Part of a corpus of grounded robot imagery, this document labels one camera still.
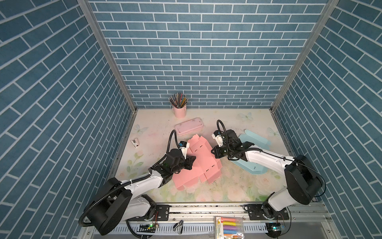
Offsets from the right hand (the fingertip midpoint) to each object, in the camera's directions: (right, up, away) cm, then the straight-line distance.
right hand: (210, 150), depth 87 cm
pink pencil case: (-14, +13, +21) cm, 29 cm away
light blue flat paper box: (+35, +2, +15) cm, 39 cm away
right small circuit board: (+29, -35, -17) cm, 49 cm away
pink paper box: (-2, -11, +1) cm, 11 cm away
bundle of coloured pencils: (-22, +33, +24) cm, 46 cm away
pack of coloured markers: (+7, -34, -17) cm, 39 cm away
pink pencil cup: (-21, +23, +24) cm, 39 cm away
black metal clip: (-16, -32, -17) cm, 40 cm away
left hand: (-8, -4, -3) cm, 10 cm away
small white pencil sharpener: (-50, +3, +12) cm, 51 cm away
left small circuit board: (-32, -35, -15) cm, 50 cm away
